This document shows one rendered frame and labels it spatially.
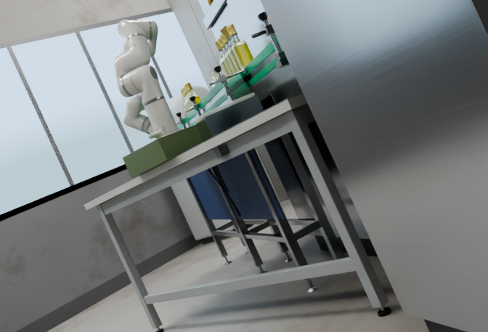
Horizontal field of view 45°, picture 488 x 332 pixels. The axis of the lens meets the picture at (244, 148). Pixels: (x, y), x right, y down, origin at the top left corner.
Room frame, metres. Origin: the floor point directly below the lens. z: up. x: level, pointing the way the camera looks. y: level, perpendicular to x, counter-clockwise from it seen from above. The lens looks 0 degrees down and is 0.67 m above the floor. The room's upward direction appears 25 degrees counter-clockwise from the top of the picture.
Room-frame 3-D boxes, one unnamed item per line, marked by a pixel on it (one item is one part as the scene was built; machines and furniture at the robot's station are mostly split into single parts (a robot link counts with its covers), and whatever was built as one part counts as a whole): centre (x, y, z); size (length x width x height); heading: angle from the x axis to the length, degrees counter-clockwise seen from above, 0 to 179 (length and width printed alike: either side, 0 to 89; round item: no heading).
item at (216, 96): (3.25, 0.20, 0.93); 1.75 x 0.01 x 0.08; 16
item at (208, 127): (2.25, -0.02, 0.79); 0.27 x 0.17 x 0.08; 106
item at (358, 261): (2.46, 0.27, 0.36); 1.51 x 0.09 x 0.71; 41
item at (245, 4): (2.32, -0.35, 1.15); 0.90 x 0.03 x 0.34; 16
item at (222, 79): (2.38, -0.06, 0.95); 0.17 x 0.03 x 0.12; 106
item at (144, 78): (2.47, 0.26, 1.08); 0.13 x 0.10 x 0.16; 72
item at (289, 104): (2.90, -0.24, 0.73); 1.58 x 1.52 x 0.04; 41
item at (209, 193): (3.24, 0.11, 0.54); 1.59 x 0.18 x 0.43; 16
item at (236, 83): (3.27, 0.13, 0.93); 1.75 x 0.01 x 0.08; 16
